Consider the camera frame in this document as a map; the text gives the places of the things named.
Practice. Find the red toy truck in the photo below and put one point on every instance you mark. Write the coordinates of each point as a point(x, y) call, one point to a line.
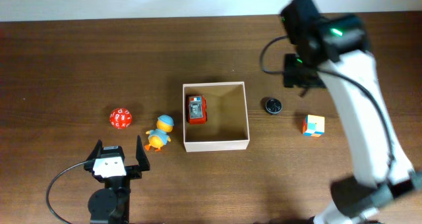
point(196, 108)

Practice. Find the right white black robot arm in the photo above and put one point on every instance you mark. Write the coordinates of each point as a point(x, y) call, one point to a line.
point(336, 54)

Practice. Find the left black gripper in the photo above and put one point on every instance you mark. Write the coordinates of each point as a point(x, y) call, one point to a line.
point(142, 160)

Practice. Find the white cardboard box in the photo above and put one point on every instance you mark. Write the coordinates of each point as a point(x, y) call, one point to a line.
point(227, 125)

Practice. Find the yellow duck toy blue hat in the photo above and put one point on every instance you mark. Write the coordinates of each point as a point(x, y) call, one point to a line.
point(159, 137)

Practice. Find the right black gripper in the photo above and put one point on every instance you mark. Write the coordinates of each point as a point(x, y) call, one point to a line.
point(289, 74)

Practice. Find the black round cap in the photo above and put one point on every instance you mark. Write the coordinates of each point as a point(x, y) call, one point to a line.
point(273, 106)

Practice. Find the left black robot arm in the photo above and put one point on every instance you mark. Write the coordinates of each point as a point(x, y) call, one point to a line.
point(111, 204)

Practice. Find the red lettered ball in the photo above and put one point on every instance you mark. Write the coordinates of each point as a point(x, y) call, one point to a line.
point(120, 118)

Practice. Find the colourful puzzle cube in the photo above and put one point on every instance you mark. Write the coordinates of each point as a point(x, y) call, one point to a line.
point(313, 126)

